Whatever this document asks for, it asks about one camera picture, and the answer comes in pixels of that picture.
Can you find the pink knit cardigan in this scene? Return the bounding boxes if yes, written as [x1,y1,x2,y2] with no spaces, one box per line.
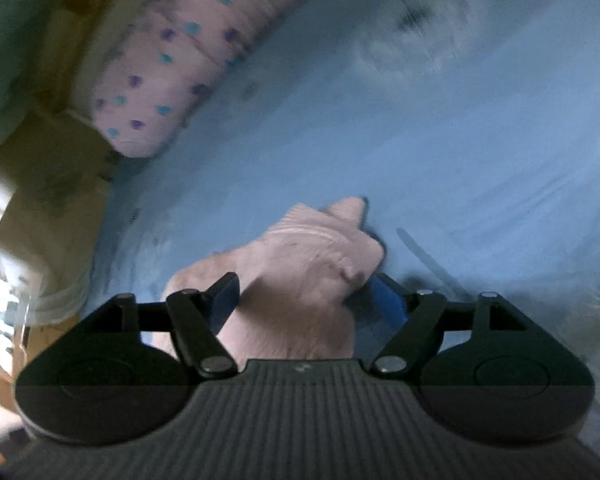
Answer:
[164,197,385,367]

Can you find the wooden bedside cabinet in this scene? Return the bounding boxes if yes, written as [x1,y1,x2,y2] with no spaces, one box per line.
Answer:
[0,114,118,463]

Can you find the blue dandelion bed sheet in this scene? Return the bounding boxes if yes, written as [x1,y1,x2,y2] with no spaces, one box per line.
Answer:
[87,0,600,453]

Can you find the pink heart-patterned rolled quilt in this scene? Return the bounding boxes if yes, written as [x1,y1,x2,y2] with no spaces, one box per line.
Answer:
[92,0,298,158]

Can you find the wooden headboard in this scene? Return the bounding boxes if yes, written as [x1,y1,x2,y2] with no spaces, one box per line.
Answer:
[31,0,144,118]

